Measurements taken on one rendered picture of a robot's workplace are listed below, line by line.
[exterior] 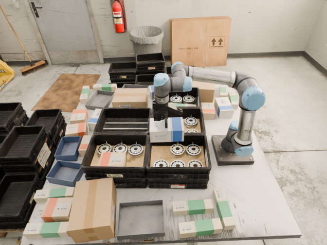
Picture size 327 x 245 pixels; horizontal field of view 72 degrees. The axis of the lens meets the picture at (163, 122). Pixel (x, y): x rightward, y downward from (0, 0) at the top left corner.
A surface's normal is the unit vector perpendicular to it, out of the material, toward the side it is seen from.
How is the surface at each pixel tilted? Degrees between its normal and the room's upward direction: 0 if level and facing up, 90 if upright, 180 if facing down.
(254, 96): 85
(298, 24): 90
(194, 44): 77
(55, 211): 0
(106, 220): 0
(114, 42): 90
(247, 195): 0
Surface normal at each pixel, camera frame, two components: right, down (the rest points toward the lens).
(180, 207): -0.02, -0.75
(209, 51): 0.01, 0.44
